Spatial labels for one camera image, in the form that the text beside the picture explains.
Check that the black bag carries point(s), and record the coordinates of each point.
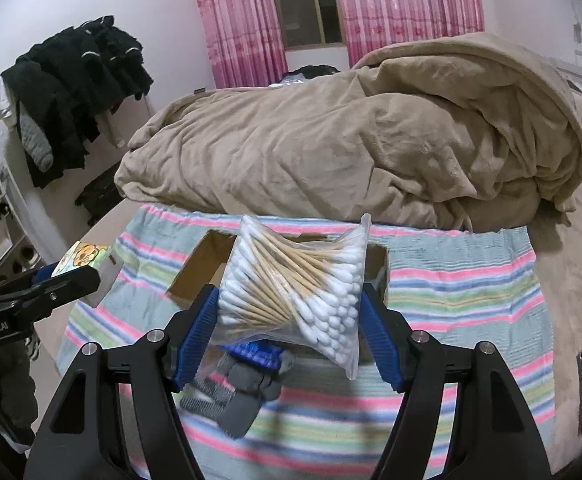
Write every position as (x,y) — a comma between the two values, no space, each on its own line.
(311,71)

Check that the brown cardboard box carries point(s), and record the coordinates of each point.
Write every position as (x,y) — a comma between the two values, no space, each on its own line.
(203,270)

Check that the black suitcase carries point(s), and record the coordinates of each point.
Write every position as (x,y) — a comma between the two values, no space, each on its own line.
(98,192)

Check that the blue knitted cloth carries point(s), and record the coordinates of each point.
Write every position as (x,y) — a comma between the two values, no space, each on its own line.
(253,355)

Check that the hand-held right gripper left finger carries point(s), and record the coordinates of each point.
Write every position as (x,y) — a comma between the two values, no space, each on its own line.
(195,332)

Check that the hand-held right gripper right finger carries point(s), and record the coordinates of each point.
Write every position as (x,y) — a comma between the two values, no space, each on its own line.
(382,340)

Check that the beige fleece blanket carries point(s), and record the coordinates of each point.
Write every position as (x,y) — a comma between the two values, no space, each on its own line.
(346,145)

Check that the grey garment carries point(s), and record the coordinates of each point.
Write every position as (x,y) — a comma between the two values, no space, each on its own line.
(36,142)

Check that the pastel striped towel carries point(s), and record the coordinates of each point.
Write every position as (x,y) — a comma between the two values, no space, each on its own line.
(461,300)

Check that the white shelf unit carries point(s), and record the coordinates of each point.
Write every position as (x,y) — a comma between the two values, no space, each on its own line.
(8,240)

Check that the beige bed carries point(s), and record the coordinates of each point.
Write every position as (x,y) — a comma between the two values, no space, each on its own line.
(563,280)

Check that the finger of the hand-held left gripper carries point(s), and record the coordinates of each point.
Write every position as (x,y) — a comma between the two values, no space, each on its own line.
(73,285)
(26,282)

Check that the window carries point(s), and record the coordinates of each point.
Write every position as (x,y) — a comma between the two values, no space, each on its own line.
(311,5)

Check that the pile of black clothes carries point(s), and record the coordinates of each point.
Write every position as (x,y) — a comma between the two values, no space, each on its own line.
(76,80)

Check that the clear bag of cotton swabs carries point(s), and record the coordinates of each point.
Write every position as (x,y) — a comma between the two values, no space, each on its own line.
(291,280)

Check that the dark cloth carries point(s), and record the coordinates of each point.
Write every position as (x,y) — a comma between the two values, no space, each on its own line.
(1,395)

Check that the white cartoon print carton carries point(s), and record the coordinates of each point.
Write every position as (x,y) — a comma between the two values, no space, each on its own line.
(83,257)

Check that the grey knitted sock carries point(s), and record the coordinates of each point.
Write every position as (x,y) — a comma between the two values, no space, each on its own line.
(243,400)

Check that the pink floral curtain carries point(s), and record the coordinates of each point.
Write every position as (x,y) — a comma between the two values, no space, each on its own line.
(406,5)
(236,20)

